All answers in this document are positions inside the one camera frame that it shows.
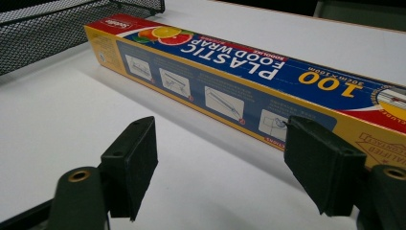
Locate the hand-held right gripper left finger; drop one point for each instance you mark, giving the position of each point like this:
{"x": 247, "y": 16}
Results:
{"x": 130, "y": 166}

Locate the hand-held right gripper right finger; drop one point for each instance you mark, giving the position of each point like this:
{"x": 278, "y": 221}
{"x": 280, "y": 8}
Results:
{"x": 322, "y": 163}

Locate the blue and yellow food wrap box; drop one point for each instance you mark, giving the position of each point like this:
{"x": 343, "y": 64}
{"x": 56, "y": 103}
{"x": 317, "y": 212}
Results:
{"x": 242, "y": 80}

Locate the dark grey chair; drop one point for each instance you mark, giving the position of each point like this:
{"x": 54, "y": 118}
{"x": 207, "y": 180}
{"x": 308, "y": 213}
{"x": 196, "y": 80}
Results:
{"x": 360, "y": 12}

